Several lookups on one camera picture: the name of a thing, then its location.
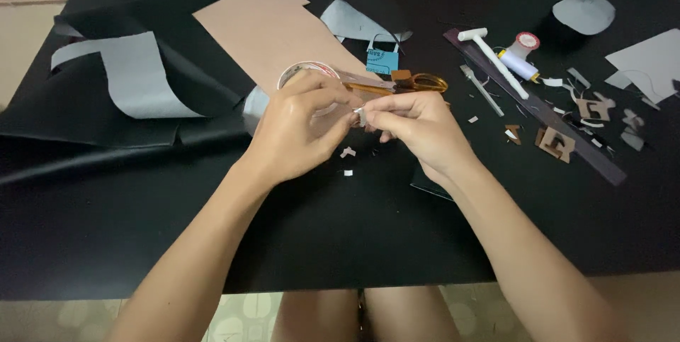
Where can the person's right hand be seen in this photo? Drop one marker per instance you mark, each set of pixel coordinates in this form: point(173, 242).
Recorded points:
point(425, 129)

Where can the person's left hand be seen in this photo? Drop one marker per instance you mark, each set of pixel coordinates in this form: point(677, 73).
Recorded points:
point(289, 137)

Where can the small silver metal piece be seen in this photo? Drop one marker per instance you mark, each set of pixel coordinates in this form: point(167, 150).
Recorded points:
point(359, 116)

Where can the small black leather piece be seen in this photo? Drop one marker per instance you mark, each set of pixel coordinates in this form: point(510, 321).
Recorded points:
point(427, 185)

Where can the small white scrap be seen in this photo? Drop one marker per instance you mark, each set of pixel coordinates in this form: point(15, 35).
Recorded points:
point(347, 152)

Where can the clear tape roll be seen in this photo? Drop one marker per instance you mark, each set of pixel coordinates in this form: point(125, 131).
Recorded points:
point(305, 72)

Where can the silver metal tool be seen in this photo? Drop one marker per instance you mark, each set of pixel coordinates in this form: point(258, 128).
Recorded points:
point(482, 90)

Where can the blue paper tag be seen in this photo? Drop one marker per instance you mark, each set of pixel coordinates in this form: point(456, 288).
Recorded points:
point(381, 61)

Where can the small brown cardboard cutout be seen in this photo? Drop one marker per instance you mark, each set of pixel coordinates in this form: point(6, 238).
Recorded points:
point(514, 133)

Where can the white plastic hammer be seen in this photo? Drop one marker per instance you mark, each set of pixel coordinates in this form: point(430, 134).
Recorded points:
point(494, 57)

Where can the tan paper sheet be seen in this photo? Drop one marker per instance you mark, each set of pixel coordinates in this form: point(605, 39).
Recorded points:
point(265, 28)

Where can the white thread spool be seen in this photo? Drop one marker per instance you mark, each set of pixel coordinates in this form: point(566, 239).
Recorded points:
point(519, 57)

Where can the grey leather offcut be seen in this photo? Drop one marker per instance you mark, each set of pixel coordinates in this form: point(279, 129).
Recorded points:
point(356, 23)

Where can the dark long ruler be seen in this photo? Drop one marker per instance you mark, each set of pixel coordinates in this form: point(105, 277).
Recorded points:
point(552, 113)

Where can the pale cardboard cutout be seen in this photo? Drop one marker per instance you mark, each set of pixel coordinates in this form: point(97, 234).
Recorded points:
point(594, 108)

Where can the heap of small scraps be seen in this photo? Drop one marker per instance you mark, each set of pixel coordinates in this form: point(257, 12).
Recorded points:
point(600, 113)

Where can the person's legs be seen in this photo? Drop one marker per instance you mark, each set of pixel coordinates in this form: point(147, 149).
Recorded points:
point(366, 314)

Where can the grey angular leather piece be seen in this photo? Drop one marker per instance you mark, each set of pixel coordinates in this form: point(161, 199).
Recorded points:
point(645, 63)

